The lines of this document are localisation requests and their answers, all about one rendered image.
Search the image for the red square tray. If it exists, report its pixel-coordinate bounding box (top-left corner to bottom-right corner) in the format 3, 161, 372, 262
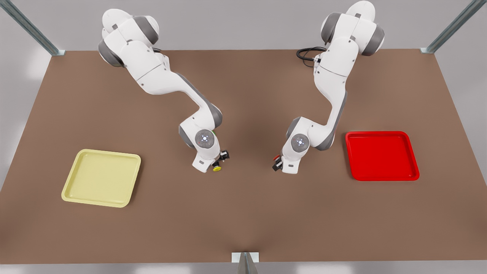
345, 131, 420, 182

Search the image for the silver frame post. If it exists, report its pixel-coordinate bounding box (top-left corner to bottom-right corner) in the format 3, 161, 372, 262
420, 0, 487, 54
0, 0, 65, 57
231, 252, 260, 274

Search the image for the pale yellow square tray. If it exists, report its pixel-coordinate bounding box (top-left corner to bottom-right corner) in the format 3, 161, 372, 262
61, 149, 142, 208

